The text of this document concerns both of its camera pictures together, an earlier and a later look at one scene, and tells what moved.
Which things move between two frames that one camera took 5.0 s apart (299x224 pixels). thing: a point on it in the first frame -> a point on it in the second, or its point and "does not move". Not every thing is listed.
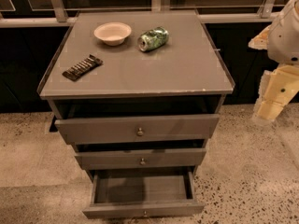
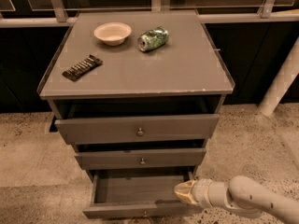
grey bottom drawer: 143,194 does not move
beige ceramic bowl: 112,34 does not move
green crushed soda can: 152,39 does not move
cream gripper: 284,41 -> 202,192
